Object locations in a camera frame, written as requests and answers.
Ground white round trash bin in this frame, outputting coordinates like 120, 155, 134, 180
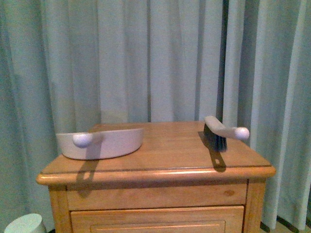
4, 214, 47, 233

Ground light green curtain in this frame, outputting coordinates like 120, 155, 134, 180
0, 0, 311, 230

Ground beige plastic dustpan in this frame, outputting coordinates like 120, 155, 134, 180
56, 128, 144, 160

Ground beige hand brush black bristles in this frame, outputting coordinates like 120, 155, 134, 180
204, 116, 250, 152

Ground wooden nightstand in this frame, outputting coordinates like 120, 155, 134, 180
36, 121, 276, 233

